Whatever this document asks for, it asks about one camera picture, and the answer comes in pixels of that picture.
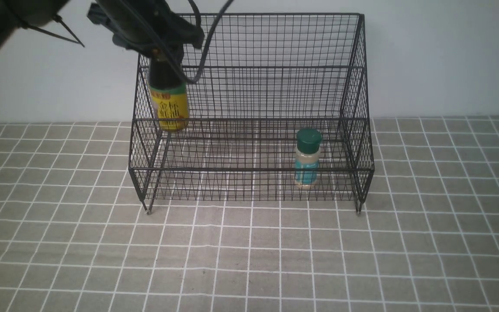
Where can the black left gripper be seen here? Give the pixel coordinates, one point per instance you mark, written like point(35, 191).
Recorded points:
point(146, 26)

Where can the dark sauce bottle orange cap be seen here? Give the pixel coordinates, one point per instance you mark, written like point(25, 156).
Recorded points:
point(169, 96)

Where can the seasoning shaker green cap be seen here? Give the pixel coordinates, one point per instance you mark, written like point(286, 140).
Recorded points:
point(307, 154)

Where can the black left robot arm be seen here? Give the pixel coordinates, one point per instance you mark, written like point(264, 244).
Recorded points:
point(34, 15)

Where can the grey checkered tablecloth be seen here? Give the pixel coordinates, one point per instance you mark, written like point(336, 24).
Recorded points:
point(75, 238)

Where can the black wire mesh shelf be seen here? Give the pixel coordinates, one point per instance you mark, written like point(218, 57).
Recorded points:
point(267, 76)

